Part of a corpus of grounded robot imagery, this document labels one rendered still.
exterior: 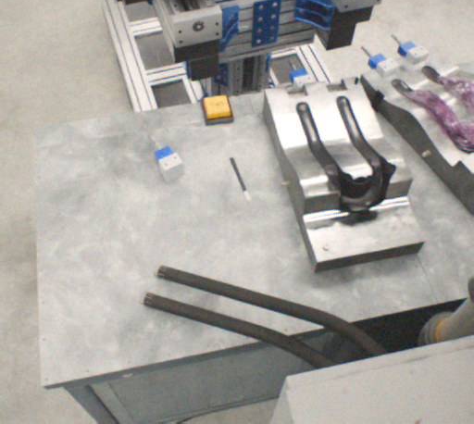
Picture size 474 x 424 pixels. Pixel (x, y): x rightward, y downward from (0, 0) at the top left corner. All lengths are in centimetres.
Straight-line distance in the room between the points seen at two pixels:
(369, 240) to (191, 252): 42
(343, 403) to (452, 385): 10
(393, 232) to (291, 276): 26
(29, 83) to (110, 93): 40
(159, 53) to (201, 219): 135
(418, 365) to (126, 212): 97
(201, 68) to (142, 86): 75
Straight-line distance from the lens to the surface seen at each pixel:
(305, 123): 148
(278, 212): 141
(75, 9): 325
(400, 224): 138
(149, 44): 267
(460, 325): 99
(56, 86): 286
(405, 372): 58
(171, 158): 143
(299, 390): 56
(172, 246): 136
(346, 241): 133
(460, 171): 149
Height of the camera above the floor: 201
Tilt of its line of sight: 57 degrees down
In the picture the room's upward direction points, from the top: 2 degrees clockwise
